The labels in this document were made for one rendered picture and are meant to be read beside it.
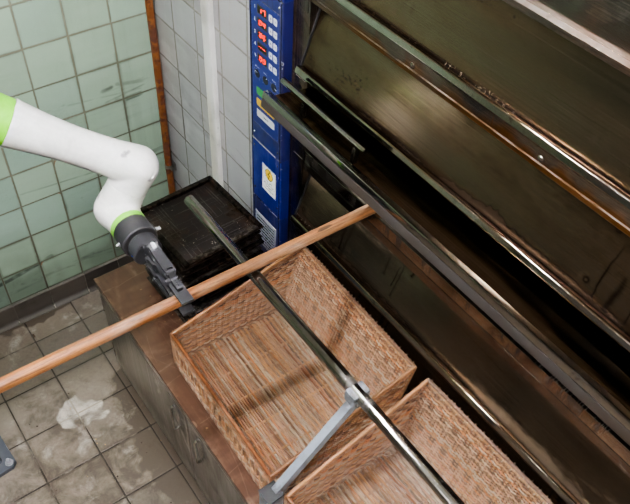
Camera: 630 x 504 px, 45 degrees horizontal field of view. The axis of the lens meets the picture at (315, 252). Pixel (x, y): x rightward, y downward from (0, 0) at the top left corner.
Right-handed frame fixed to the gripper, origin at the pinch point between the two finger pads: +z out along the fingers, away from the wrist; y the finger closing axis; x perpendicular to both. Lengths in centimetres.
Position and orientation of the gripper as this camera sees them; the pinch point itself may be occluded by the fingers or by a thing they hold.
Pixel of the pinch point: (181, 297)
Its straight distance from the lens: 175.9
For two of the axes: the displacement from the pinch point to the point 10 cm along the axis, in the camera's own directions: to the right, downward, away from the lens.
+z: 5.7, 6.2, -5.4
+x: -8.2, 3.9, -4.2
